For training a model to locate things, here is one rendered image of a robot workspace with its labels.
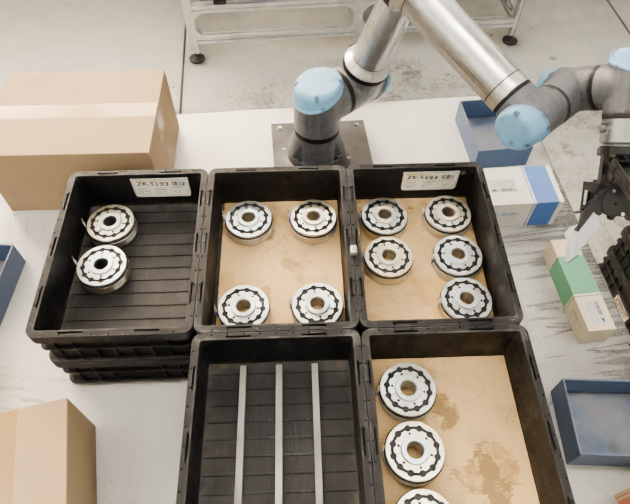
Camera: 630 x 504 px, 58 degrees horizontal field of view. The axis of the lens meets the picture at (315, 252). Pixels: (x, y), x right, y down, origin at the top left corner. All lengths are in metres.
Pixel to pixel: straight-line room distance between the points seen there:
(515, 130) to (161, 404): 0.86
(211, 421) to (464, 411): 0.46
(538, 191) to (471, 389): 0.58
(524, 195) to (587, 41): 2.14
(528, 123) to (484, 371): 0.47
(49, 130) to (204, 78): 1.61
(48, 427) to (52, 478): 0.09
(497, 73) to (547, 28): 2.55
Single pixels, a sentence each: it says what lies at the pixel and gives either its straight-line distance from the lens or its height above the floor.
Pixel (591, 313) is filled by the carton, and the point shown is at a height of 0.76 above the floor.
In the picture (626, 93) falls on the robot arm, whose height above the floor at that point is 1.25.
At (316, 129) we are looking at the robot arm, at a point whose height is 0.88.
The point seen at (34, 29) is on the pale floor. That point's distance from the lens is 3.65.
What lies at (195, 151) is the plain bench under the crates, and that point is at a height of 0.70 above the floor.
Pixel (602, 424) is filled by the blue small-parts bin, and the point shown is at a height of 0.70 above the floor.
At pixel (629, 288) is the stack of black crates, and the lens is 2.10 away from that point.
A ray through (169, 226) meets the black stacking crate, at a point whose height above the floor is 0.83.
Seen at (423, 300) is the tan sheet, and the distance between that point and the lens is 1.19.
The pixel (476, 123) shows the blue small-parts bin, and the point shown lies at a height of 0.70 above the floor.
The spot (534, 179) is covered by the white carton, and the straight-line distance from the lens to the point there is 1.51.
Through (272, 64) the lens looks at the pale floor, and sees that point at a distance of 3.07.
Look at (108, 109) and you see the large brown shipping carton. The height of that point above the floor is 0.90.
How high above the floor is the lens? 1.84
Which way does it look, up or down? 55 degrees down
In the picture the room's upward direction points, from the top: straight up
